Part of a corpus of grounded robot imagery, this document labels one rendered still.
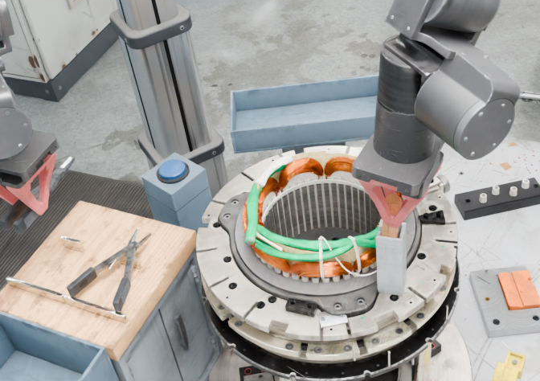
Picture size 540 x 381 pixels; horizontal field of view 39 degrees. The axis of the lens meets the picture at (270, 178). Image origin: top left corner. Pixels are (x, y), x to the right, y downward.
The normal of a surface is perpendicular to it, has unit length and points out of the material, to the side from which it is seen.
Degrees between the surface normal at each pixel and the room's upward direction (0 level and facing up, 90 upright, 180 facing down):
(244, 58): 0
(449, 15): 112
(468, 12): 102
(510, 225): 0
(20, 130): 91
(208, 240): 0
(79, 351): 90
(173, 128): 90
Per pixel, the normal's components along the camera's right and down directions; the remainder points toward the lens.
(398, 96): -0.44, 0.60
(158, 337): 0.90, 0.20
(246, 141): 0.03, 0.66
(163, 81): 0.51, 0.53
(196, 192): 0.73, 0.39
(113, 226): -0.11, -0.74
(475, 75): -0.81, 0.03
